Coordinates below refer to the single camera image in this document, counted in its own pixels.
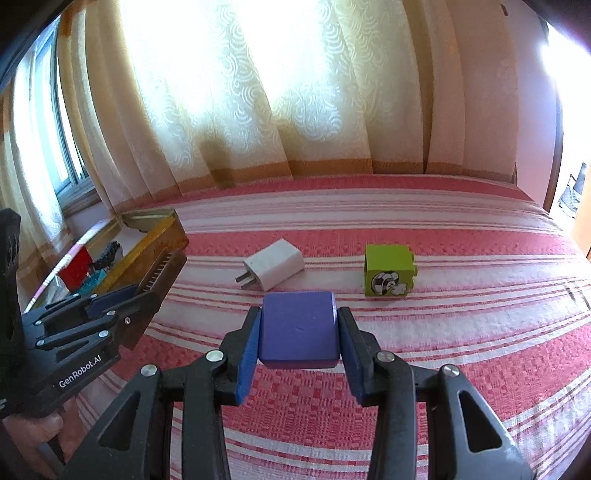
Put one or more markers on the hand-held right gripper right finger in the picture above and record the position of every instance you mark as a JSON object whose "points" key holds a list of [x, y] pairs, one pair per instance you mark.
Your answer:
{"points": [[353, 364]]}

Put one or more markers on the person's left hand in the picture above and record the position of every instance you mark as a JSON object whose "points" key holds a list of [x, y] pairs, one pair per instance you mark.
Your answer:
{"points": [[39, 431]]}

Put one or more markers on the red striped bed sheet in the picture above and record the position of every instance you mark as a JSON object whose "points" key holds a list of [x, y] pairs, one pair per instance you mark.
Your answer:
{"points": [[438, 300]]}

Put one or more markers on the window with metal frame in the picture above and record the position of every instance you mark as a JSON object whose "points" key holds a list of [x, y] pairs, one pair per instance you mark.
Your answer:
{"points": [[69, 152]]}

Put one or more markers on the teal building block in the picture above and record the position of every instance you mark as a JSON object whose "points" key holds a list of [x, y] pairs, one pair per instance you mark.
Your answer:
{"points": [[94, 282]]}

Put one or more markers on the cream patterned curtain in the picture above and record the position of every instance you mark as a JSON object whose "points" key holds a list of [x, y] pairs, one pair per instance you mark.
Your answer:
{"points": [[300, 92]]}

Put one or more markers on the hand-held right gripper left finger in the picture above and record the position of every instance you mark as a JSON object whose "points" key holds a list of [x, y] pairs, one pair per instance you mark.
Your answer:
{"points": [[249, 360]]}

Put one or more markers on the purple block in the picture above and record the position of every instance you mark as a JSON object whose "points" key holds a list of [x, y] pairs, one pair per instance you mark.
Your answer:
{"points": [[298, 330]]}

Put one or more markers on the small red box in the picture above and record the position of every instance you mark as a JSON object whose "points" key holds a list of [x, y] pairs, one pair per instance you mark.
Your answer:
{"points": [[74, 270]]}

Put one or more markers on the white charger plug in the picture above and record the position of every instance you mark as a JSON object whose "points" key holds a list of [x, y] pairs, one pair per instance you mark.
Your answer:
{"points": [[277, 263]]}

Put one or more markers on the black brush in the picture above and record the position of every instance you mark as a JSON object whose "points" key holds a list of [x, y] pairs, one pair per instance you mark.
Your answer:
{"points": [[108, 256]]}

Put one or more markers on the brown comb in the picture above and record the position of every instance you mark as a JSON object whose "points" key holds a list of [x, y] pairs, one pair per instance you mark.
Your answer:
{"points": [[159, 277]]}

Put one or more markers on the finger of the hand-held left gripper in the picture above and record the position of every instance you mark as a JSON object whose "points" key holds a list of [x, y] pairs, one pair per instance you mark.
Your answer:
{"points": [[134, 309], [111, 297]]}

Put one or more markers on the gold metal tin tray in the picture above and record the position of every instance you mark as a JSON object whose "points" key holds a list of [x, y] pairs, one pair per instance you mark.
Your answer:
{"points": [[152, 240]]}

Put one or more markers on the wooden wardrobe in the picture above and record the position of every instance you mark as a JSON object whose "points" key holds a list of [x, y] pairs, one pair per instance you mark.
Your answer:
{"points": [[584, 235]]}

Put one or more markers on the green building block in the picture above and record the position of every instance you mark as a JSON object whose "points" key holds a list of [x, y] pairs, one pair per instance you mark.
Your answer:
{"points": [[388, 272]]}

